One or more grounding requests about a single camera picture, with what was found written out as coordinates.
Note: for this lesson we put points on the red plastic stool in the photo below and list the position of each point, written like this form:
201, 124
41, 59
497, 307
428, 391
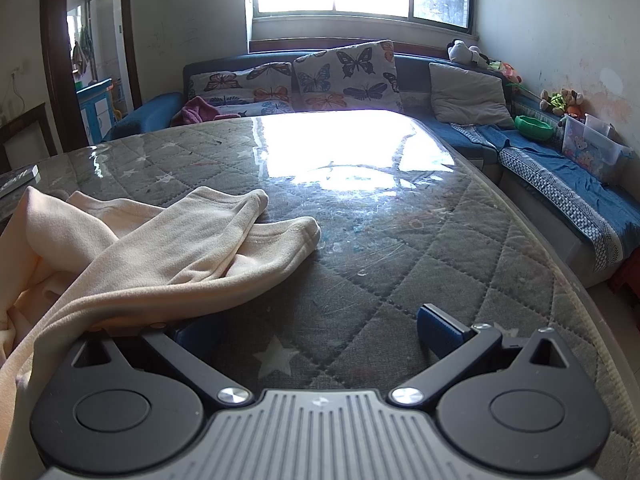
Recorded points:
627, 282

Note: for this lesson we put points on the dark wooden chair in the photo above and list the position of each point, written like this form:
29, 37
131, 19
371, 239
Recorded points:
30, 112

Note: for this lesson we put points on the brown plush toy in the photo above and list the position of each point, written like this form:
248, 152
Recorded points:
572, 99

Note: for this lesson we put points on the blue sofa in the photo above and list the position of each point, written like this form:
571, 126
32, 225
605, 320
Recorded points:
225, 62

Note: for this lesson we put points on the orange green plush toy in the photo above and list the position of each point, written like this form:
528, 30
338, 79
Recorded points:
507, 75

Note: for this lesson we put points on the panda plush toy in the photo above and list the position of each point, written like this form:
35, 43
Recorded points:
462, 52

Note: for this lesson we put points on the large butterfly print pillow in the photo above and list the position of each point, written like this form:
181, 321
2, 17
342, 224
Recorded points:
345, 70

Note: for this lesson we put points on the magenta cloth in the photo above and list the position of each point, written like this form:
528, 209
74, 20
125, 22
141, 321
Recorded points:
195, 110

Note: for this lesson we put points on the flat grey box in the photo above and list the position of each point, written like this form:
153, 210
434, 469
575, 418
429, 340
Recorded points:
17, 180

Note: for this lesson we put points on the low butterfly print pillow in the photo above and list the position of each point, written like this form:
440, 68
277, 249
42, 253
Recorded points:
240, 85

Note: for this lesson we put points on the cream long-sleeve shirt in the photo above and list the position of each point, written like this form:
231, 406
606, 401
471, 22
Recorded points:
150, 260

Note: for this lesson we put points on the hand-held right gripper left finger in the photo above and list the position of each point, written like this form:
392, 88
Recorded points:
192, 337

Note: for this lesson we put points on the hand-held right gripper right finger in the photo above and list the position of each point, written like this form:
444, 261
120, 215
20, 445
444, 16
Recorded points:
440, 327

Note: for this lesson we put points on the grey pillow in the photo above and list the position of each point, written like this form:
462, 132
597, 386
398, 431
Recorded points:
465, 95

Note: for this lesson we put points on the dark wooden door frame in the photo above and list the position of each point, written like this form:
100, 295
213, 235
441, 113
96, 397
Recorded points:
50, 60

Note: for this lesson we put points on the green bowl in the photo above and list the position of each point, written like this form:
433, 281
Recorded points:
532, 127

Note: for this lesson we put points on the grey quilted star table cover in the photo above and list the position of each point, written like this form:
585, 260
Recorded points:
375, 260

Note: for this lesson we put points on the blue cabinet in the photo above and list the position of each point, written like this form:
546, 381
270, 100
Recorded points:
95, 110

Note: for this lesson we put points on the blue patterned sofa cover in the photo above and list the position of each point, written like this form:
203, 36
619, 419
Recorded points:
550, 170

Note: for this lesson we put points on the hanging clothes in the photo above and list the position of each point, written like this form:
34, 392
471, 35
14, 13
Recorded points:
82, 50

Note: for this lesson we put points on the clear plastic storage box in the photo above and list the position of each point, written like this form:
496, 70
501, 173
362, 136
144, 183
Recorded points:
590, 150

